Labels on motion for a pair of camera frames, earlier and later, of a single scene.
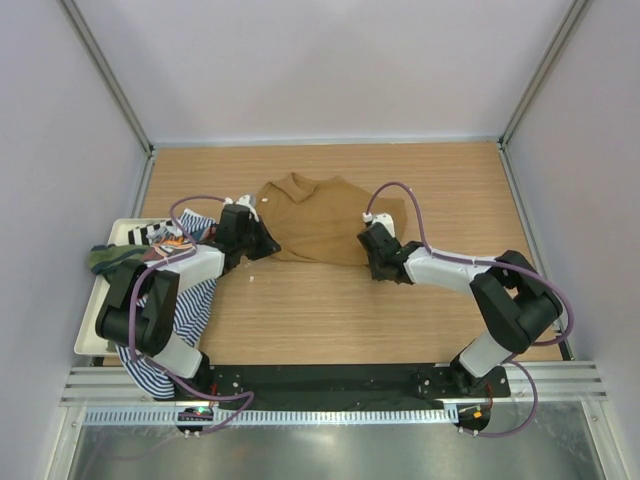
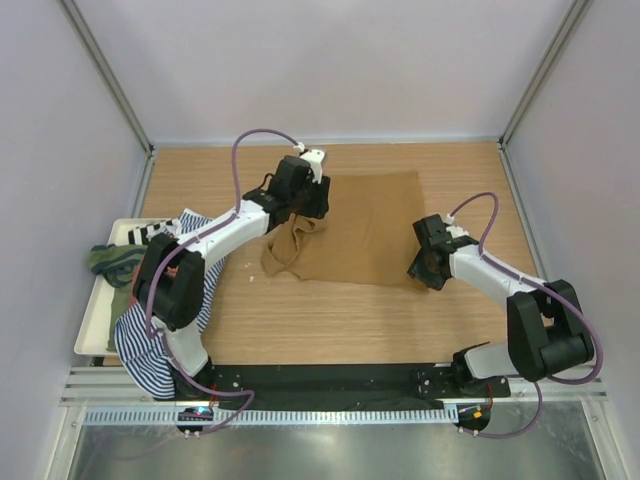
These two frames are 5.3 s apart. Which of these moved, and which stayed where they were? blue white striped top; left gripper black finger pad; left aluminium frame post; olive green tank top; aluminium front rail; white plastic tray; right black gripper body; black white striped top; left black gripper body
Moved: left gripper black finger pad; left black gripper body; right black gripper body
Stayed: aluminium front rail; olive green tank top; white plastic tray; left aluminium frame post; black white striped top; blue white striped top
